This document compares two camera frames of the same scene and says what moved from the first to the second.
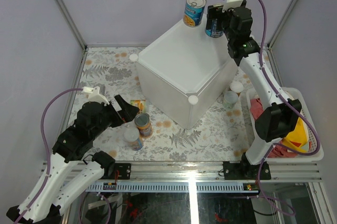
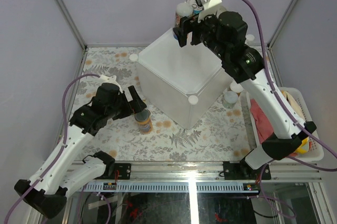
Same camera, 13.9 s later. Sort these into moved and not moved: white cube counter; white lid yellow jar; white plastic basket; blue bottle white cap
Moved: blue bottle white cap
Not moved: white lid yellow jar; white plastic basket; white cube counter
